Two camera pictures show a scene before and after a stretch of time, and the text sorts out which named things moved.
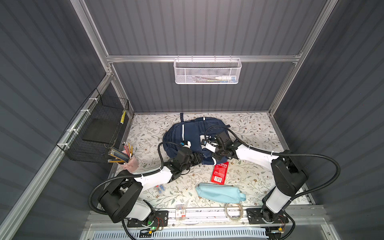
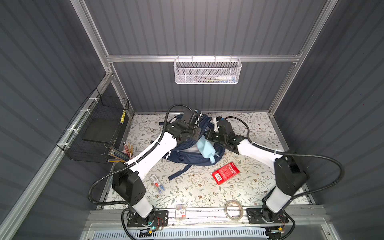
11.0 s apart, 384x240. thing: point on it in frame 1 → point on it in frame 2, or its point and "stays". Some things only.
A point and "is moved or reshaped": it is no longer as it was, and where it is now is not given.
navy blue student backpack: (188, 133) is moved or reshaped
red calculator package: (219, 173) is moved or reshaped
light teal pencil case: (219, 193) is moved or reshaped
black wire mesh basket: (94, 129) stays
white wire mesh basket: (204, 71) stays
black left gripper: (196, 158) → (198, 130)
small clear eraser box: (180, 212) stays
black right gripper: (216, 156) → (210, 136)
